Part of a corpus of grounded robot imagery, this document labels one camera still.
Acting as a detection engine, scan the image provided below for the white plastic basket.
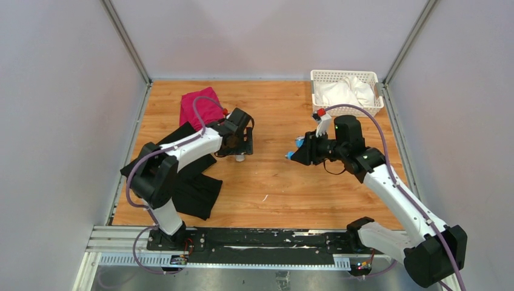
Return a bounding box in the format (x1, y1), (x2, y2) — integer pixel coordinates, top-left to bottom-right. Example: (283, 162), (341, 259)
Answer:
(310, 70), (384, 117)

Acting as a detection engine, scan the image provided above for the magenta cloth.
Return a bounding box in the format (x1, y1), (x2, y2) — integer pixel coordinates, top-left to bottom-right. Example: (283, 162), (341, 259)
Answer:
(179, 87), (224, 131)

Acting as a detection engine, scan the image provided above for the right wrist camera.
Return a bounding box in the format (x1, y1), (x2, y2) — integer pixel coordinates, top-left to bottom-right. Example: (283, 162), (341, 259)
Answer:
(312, 108), (332, 137)

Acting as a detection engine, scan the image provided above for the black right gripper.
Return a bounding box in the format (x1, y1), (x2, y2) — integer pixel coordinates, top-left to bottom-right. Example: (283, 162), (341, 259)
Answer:
(291, 129), (347, 166)

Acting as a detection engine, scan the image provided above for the white cloth in basket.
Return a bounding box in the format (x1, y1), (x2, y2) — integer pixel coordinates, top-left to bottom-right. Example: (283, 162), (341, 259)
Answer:
(315, 76), (375, 107)

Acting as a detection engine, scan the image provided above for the black cloth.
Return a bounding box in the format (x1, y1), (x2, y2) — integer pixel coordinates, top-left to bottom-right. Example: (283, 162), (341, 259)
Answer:
(119, 121), (223, 221)

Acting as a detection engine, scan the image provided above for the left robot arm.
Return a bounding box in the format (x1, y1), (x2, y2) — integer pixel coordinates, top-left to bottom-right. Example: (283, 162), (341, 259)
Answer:
(126, 108), (255, 250)

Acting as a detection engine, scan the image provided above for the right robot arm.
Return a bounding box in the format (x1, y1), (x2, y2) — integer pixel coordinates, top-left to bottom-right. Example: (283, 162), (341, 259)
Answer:
(287, 113), (467, 288)

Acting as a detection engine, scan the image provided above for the aluminium frame rail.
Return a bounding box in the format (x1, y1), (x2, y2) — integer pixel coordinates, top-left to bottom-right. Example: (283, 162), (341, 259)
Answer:
(86, 226), (453, 270)

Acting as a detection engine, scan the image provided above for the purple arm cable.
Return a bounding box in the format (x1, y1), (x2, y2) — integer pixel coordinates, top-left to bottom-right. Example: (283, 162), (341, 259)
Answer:
(125, 96), (228, 276)
(325, 104), (467, 291)

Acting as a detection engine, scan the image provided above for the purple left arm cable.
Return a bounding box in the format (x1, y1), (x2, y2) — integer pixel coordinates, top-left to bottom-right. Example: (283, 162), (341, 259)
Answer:
(125, 96), (228, 276)

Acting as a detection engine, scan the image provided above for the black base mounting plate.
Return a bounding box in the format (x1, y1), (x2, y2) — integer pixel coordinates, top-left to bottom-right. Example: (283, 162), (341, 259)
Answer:
(146, 227), (378, 266)

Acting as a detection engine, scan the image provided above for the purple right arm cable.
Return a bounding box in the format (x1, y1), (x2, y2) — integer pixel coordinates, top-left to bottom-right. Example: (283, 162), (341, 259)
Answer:
(325, 104), (467, 291)

